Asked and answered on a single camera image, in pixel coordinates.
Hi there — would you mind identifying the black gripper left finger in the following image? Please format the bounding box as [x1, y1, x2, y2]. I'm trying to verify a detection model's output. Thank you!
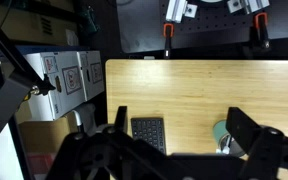
[45, 105, 172, 180]

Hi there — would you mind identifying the large white printed cardboard box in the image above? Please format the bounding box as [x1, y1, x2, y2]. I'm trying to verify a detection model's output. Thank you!
[23, 51, 88, 122]

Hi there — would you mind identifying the silver aluminium extrusion bracket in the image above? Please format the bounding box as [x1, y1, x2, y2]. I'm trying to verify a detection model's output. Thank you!
[226, 0, 271, 15]
[165, 0, 199, 24]

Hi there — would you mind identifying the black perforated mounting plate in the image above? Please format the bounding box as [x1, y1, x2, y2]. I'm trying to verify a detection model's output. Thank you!
[116, 0, 288, 54]

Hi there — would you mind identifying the red plastic bin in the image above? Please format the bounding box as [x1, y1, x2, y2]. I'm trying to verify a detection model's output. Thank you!
[26, 152, 57, 180]

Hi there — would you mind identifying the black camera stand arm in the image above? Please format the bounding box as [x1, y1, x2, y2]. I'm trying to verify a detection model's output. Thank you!
[0, 9, 57, 148]

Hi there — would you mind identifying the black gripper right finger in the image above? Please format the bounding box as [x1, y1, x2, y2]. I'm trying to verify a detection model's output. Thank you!
[225, 106, 288, 180]

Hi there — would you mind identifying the teal thermos with black handle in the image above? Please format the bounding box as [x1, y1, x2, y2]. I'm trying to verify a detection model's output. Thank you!
[212, 119, 248, 158]

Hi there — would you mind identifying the large brown cardboard box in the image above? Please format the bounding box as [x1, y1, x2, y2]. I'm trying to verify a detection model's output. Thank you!
[0, 0, 81, 47]

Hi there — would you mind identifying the orange black clamp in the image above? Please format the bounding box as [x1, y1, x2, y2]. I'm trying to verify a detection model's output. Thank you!
[162, 22, 175, 60]
[253, 12, 271, 51]

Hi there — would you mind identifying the black computer keyboard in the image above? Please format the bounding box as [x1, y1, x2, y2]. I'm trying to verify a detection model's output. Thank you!
[130, 117, 168, 155]

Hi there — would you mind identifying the white plastic handle object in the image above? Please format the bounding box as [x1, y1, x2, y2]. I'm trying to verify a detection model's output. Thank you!
[71, 103, 97, 135]

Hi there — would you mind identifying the green circuit board object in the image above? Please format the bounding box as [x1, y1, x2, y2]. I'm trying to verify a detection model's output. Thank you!
[78, 5, 101, 35]

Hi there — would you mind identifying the small white printed cardboard box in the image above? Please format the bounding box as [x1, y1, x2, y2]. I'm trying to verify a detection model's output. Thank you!
[77, 50, 105, 102]

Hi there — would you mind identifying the small brown cardboard box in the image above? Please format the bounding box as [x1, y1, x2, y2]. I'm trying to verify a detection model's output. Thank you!
[17, 111, 79, 155]

